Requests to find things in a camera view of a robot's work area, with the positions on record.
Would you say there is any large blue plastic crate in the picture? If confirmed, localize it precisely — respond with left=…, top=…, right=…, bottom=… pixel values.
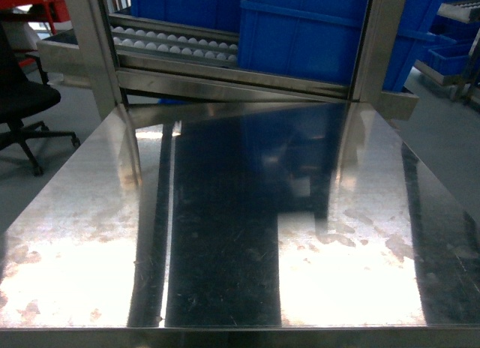
left=238, top=0, right=443, bottom=92

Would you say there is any stainless steel flow rack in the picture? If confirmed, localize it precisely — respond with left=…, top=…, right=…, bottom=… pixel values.
left=37, top=0, right=418, bottom=120

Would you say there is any blue crate rear left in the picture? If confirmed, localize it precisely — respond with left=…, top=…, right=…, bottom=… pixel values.
left=130, top=0, right=242, bottom=33

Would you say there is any black office chair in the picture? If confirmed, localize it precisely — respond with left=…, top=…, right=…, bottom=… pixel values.
left=1, top=29, right=80, bottom=176

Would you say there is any steel shelf rack right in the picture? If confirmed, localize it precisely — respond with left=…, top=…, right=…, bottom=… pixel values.
left=414, top=0, right=479, bottom=103

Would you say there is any small blue bin right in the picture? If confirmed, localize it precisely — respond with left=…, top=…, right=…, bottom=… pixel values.
left=426, top=40, right=473, bottom=76

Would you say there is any red metal table frame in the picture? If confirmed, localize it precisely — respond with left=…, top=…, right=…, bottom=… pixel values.
left=1, top=0, right=71, bottom=35

